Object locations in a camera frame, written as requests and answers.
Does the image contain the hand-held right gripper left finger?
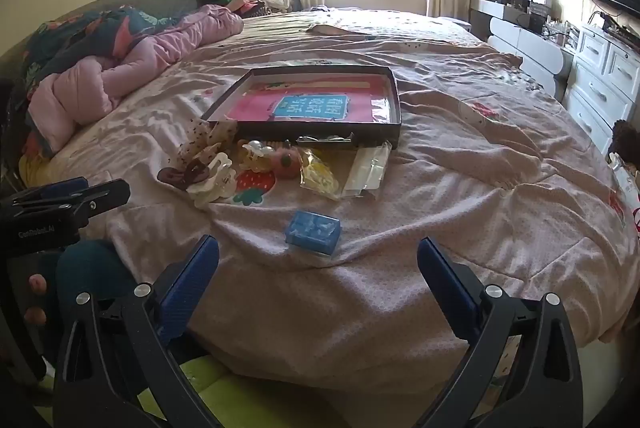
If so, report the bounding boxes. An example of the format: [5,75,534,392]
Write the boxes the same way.
[52,234,221,428]

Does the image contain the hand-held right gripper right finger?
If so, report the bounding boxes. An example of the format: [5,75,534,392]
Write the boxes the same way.
[417,237,583,428]

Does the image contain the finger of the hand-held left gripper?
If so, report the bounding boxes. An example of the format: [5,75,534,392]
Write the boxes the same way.
[15,179,132,229]
[0,177,91,209]

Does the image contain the maroon hair clip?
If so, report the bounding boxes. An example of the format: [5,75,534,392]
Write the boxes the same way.
[157,161,211,190]

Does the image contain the white claw hair clip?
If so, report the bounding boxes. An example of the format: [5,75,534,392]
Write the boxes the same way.
[187,157,237,209]

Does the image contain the small blue box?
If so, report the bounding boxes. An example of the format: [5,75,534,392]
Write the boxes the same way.
[285,209,342,257]

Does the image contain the pink pompom hair tie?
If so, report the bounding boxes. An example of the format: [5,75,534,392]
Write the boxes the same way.
[272,147,305,180]

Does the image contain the bag of yellow rings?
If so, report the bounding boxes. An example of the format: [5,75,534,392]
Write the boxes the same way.
[299,148,342,201]

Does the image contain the shallow black cardboard box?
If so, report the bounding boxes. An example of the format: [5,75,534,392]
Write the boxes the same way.
[201,65,403,150]

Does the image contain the person's left hand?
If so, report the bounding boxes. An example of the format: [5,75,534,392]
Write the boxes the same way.
[25,272,49,326]

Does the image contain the teal clothing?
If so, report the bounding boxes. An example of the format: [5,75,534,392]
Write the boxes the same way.
[55,241,137,309]

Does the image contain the lime green cloth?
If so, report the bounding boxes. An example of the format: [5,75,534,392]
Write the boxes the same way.
[135,353,351,428]

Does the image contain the brown dotted bow clip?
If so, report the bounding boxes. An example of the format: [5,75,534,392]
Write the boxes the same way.
[179,118,238,164]

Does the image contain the clear plastic bag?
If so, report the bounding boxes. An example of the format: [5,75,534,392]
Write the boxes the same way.
[342,141,393,199]

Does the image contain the pearl hair clip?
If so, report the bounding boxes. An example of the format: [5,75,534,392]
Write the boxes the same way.
[239,139,273,172]

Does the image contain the dark floral blanket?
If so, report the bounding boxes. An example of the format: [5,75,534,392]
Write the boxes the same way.
[22,6,176,94]

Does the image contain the pink comforter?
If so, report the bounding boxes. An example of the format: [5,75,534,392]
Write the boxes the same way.
[27,4,245,154]

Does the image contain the pink printed booklet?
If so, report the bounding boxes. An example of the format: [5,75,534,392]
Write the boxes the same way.
[226,80,389,125]

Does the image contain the dark rhinestone hair clip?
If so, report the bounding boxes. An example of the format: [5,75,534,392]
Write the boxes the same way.
[296,134,356,147]

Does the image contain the white red printed bag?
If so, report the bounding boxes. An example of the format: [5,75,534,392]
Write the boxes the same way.
[607,153,640,236]

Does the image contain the dark furry object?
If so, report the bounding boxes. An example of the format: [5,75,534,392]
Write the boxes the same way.
[610,119,640,159]

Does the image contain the white dressing table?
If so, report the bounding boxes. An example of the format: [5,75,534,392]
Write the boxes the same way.
[470,0,576,96]

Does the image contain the white drawer cabinet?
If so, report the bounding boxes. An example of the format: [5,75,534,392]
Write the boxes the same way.
[562,23,640,154]

